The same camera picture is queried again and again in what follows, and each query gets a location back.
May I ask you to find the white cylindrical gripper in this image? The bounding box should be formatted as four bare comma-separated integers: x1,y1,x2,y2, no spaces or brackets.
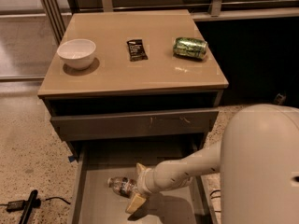
125,163,156,214

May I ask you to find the clear plastic water bottle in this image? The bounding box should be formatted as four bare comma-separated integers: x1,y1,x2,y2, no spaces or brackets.
107,176,137,198

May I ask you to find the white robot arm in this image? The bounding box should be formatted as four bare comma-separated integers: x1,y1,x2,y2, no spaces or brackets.
126,105,299,224

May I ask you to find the open grey middle drawer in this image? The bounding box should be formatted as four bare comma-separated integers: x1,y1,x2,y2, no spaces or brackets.
68,135,219,224

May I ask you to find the grey top drawer front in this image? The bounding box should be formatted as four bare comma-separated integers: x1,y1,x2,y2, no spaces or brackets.
50,108,218,141

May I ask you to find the grey drawer cabinet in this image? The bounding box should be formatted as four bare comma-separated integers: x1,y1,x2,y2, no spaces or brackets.
38,10,228,158

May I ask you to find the blue tape piece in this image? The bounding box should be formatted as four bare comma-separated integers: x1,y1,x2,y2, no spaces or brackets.
68,155,77,162

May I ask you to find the black power adapter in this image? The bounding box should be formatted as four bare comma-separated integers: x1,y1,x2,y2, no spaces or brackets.
7,200,25,212

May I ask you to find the black snack bar wrapper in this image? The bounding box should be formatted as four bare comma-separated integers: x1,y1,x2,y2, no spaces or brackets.
127,39,148,62

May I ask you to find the white ceramic bowl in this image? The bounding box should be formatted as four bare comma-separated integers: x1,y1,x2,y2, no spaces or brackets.
57,39,96,70

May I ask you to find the green soda can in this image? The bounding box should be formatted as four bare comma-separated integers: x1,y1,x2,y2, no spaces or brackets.
173,37,208,60

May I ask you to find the small dark floor object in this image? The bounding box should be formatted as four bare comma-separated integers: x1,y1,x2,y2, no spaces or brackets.
273,93,286,105

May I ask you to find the black coiled cable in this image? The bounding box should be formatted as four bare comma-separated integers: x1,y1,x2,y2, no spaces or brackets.
209,189,222,213

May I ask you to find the metal railing frame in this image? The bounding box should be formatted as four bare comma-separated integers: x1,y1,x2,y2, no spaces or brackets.
40,0,299,43

